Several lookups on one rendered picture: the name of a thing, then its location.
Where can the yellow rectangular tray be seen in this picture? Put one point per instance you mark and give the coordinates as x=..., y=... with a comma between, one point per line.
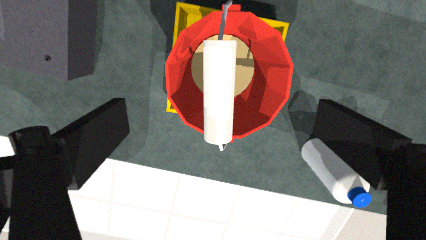
x=187, y=14

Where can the white bottle with blue cap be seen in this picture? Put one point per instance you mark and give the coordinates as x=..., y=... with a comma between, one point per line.
x=343, y=182

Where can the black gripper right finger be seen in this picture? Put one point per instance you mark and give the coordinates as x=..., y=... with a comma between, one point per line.
x=385, y=159

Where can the red pail with grey wire handle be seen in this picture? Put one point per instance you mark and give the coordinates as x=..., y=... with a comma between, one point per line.
x=224, y=89

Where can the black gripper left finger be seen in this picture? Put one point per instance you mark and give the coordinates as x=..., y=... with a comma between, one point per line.
x=45, y=167

